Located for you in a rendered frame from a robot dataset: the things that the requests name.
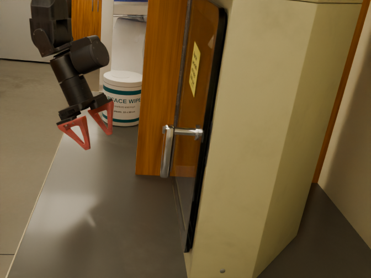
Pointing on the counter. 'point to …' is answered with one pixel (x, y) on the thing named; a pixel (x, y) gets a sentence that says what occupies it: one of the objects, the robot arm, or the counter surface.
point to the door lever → (168, 139)
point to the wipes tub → (123, 96)
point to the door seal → (210, 124)
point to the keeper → (208, 143)
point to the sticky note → (194, 68)
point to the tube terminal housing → (267, 129)
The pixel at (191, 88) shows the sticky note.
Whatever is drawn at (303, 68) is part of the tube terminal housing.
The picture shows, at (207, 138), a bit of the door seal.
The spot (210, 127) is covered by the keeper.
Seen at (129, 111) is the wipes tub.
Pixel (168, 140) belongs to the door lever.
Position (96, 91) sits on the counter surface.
